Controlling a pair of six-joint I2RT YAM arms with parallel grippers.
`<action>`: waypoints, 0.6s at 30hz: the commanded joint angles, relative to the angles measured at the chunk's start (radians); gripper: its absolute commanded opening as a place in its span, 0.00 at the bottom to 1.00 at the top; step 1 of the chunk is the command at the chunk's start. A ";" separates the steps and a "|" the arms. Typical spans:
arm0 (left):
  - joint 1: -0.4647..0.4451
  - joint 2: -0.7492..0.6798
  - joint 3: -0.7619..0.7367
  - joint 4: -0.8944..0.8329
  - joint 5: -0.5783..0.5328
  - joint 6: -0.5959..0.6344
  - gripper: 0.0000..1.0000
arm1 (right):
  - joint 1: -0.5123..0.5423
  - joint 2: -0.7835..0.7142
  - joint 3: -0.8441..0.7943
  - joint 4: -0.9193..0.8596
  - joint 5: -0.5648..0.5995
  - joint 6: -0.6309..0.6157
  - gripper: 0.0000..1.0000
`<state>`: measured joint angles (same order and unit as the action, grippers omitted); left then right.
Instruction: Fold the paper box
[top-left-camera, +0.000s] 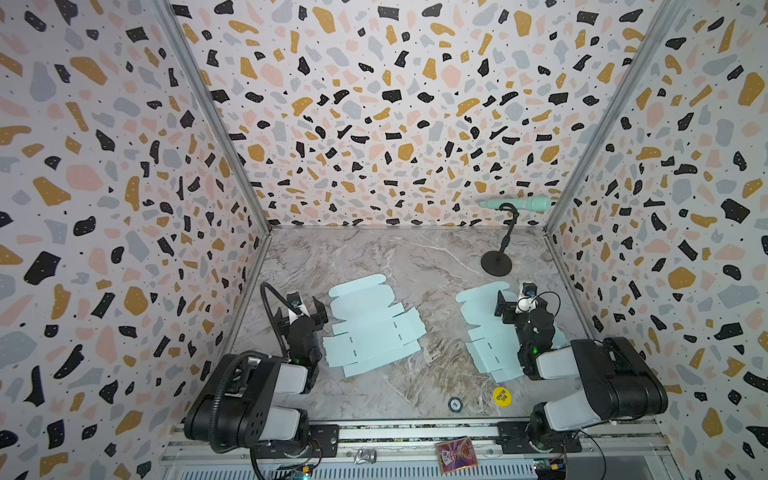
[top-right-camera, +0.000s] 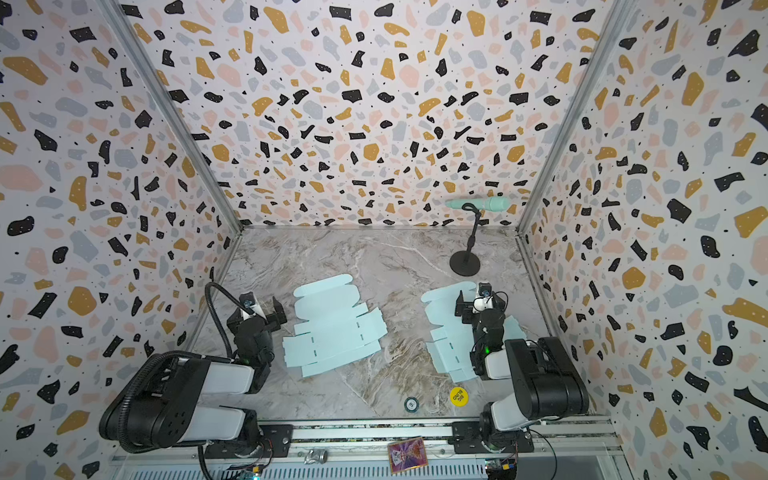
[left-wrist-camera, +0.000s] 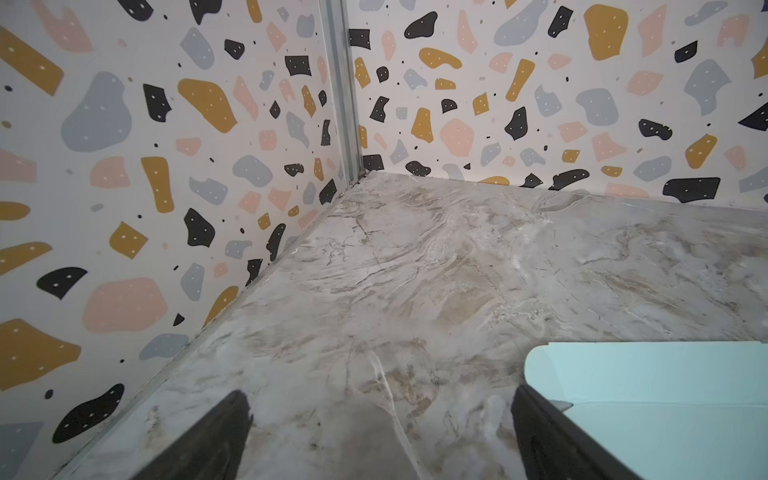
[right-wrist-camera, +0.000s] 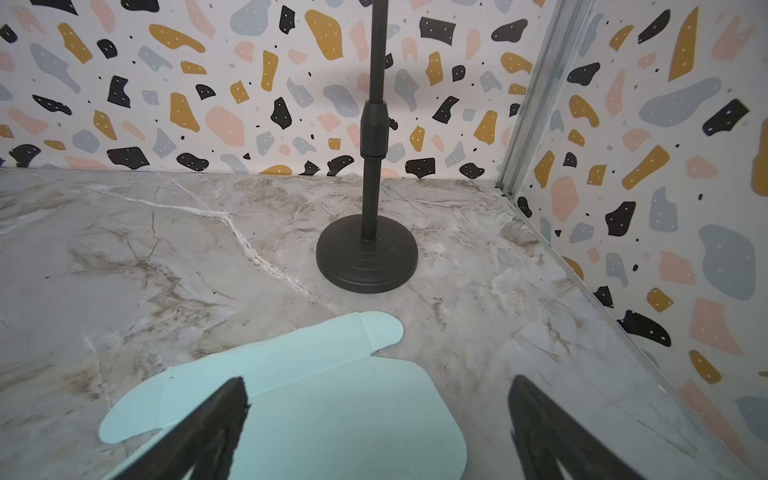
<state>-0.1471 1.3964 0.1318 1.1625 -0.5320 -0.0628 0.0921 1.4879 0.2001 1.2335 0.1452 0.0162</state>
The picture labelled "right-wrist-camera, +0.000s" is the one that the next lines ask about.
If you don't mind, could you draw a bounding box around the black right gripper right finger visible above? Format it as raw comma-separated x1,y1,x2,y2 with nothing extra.
508,375,642,479

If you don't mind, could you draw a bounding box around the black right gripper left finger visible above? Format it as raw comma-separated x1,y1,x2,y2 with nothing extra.
117,377,249,479

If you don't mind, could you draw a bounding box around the mint paper box sheet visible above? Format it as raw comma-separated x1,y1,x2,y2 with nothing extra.
99,311,467,479

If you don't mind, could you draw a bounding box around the black round-base stand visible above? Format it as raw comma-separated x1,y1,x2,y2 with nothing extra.
316,0,418,294

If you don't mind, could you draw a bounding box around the aluminium corner post right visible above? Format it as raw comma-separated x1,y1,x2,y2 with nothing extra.
496,0,595,200

